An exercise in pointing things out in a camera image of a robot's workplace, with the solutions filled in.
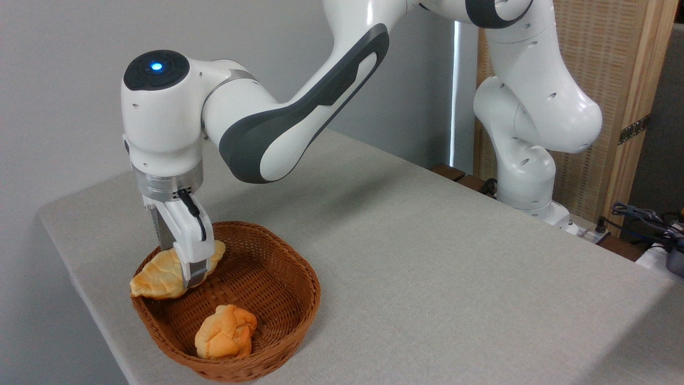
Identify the round orange bread roll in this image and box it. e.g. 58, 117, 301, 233
195, 304, 258, 360

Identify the metal screen hinge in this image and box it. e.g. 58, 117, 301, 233
618, 114, 652, 145

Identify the brown woven wicker basket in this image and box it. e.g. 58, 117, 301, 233
130, 221, 322, 383

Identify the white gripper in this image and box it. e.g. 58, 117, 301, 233
142, 192, 216, 290

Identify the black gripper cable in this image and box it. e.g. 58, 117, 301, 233
176, 188, 208, 242

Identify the long braided bread loaf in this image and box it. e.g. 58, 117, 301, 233
130, 240, 227, 299

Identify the bundle of dark cables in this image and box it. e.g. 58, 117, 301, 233
595, 201, 684, 253

